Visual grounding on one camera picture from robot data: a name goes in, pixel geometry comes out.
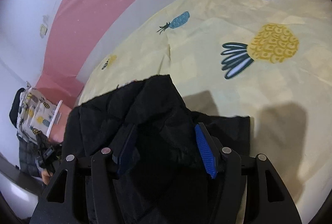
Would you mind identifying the black large garment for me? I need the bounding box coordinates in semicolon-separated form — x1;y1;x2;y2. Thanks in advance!
62;75;250;223

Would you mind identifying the person's left hand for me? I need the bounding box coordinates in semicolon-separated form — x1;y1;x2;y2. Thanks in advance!
41;169;54;185

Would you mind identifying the pineapple print storage bag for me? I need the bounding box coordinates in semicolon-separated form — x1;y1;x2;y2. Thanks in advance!
16;85;62;145

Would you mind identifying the yellow pineapple print bedsheet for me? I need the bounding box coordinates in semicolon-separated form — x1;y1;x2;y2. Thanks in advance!
79;0;331;223

